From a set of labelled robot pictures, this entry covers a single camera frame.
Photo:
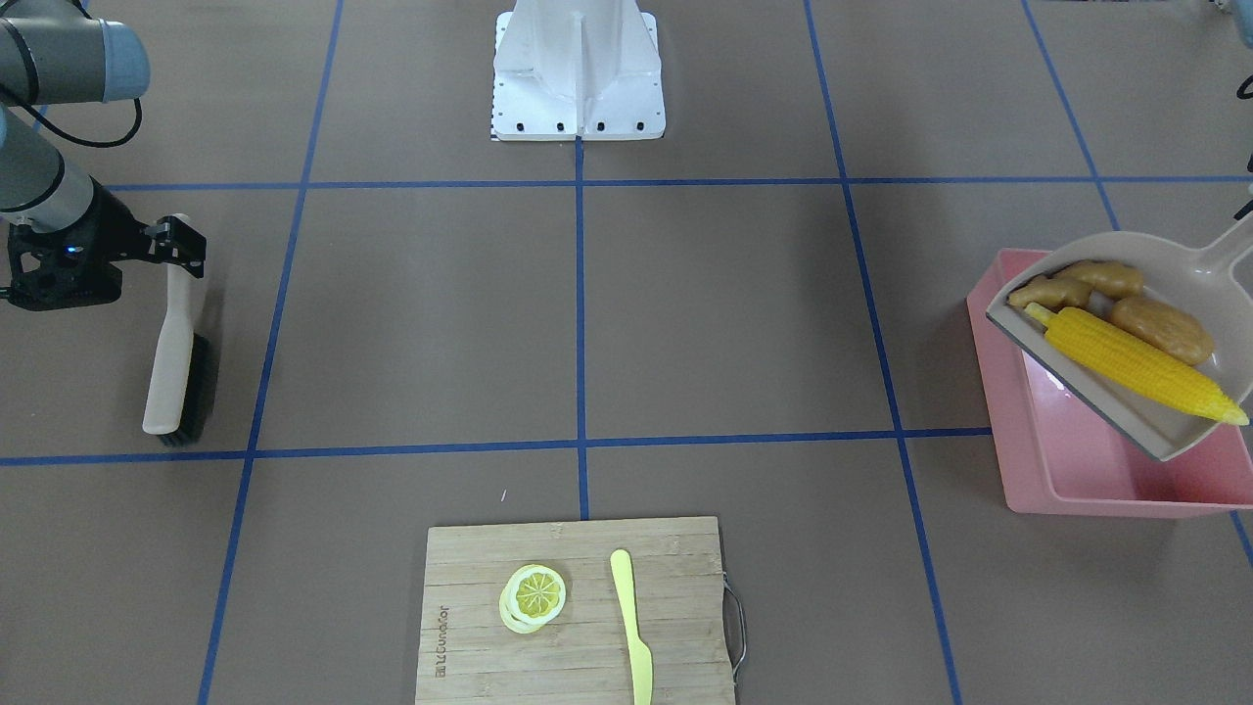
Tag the brown toy potato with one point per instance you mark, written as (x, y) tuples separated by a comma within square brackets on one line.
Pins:
[(1164, 327)]

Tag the beige hand brush black bristles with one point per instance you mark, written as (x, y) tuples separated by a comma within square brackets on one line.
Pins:
[(180, 365)]

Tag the yellow lemon slices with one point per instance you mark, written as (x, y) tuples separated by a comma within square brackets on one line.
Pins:
[(533, 597)]

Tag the pink plastic bin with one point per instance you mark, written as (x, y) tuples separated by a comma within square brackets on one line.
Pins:
[(1056, 456)]

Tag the yellow toy corn cob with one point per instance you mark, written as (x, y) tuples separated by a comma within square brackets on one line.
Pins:
[(1118, 356)]

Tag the yellow plastic knife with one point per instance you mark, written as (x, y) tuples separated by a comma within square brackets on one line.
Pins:
[(640, 656)]

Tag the tan toy ginger root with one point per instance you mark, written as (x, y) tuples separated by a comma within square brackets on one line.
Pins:
[(1074, 285)]

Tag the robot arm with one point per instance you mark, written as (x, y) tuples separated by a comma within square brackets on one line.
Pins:
[(56, 53)]

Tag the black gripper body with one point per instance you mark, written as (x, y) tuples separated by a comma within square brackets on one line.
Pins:
[(111, 227)]

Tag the beige plastic dustpan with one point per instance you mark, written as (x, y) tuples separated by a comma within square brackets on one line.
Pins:
[(1199, 280)]

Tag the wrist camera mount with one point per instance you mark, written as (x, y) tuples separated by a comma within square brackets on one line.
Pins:
[(60, 279)]

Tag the wooden cutting board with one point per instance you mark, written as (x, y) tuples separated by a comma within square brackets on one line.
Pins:
[(468, 656)]

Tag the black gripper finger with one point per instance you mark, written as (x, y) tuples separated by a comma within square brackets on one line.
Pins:
[(175, 242)]

